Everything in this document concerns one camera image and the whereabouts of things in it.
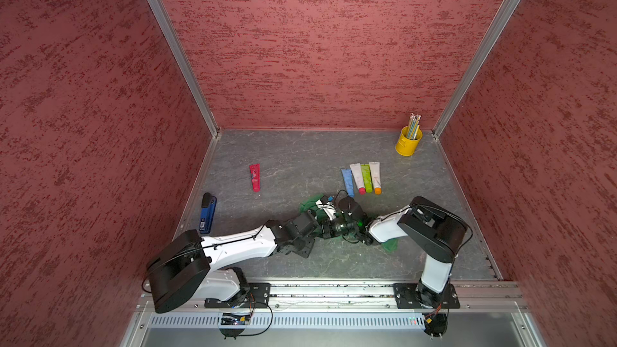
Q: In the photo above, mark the right corner aluminium profile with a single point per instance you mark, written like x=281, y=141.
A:
x=492, y=35

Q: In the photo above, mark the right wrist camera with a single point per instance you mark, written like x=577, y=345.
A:
x=346, y=208

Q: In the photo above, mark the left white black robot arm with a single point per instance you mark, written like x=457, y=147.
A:
x=195, y=266

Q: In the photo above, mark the blue stapler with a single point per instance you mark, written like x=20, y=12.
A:
x=207, y=213

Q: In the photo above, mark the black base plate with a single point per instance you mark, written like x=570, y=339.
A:
x=247, y=296
x=409, y=296

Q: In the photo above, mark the right controller board with cables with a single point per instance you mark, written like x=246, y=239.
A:
x=436, y=322

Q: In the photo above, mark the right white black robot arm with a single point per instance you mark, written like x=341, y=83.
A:
x=437, y=231

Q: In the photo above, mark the corner aluminium profile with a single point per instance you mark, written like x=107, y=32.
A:
x=492, y=35
x=171, y=37

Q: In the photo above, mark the green microfiber cloth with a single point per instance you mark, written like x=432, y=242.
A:
x=389, y=246

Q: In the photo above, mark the yellow cup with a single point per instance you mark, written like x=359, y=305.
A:
x=406, y=147

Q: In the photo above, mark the dark red tube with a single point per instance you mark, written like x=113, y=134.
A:
x=255, y=177

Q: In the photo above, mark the white tube red cap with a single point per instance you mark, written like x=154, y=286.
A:
x=357, y=174

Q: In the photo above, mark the controller board with cables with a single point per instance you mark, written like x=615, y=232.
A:
x=436, y=322
x=234, y=325

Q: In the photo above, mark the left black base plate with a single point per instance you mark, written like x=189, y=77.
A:
x=247, y=296

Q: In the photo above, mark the aluminium front rail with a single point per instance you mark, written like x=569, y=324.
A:
x=377, y=296

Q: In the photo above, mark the white tube orange cap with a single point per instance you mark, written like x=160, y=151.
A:
x=376, y=177

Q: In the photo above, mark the bundle of pencils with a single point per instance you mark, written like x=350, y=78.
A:
x=413, y=126

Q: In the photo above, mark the left corner aluminium profile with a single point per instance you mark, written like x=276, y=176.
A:
x=171, y=37

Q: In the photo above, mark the blue tube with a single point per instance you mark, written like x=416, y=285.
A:
x=348, y=181

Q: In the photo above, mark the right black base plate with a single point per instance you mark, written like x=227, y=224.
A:
x=409, y=296

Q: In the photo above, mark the left controller board with cables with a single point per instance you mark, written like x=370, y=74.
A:
x=234, y=325

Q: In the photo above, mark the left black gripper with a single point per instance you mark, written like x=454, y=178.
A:
x=304, y=252

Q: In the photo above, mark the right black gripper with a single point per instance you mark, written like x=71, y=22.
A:
x=327, y=230

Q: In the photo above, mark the green tube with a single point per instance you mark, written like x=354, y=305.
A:
x=367, y=179

